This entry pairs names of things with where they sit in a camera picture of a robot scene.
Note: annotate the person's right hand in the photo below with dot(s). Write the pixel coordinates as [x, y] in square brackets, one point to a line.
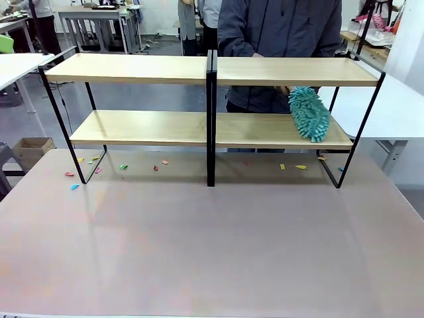
[258, 55]

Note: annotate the person's left hand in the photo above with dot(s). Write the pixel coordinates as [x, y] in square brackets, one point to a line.
[283, 90]

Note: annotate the teal microfiber duster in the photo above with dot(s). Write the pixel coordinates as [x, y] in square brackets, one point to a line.
[309, 116]

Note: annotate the two-tier wooden shelf rack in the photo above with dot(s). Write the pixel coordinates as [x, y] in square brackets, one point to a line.
[126, 73]
[281, 71]

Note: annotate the person in dark jacket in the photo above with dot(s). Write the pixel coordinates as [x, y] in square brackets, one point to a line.
[278, 26]

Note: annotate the bystander in light shirt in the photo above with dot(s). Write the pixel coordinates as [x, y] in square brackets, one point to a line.
[209, 23]

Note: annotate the bystander in long grey coat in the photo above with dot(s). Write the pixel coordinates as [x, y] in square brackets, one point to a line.
[188, 23]

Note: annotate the wooden workbench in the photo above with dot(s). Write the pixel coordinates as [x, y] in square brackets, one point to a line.
[367, 44]

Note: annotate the black stand pole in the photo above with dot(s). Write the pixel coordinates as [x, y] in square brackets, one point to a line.
[364, 30]
[35, 26]

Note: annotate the white office table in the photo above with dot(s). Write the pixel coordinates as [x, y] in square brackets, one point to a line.
[394, 109]
[16, 66]

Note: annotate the pink banner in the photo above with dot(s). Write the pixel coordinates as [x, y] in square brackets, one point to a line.
[378, 21]

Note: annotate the white partition panel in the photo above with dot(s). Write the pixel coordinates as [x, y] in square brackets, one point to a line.
[405, 49]

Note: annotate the grey metal desk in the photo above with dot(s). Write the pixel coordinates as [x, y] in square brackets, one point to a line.
[99, 20]

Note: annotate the bystander in grey top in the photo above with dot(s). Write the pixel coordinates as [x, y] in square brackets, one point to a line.
[44, 20]

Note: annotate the cardboard box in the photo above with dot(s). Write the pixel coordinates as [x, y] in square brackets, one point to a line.
[31, 149]

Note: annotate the green chair back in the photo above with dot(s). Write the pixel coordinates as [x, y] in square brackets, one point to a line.
[6, 44]

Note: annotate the dark grey stool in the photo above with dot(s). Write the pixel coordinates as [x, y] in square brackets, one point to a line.
[8, 165]

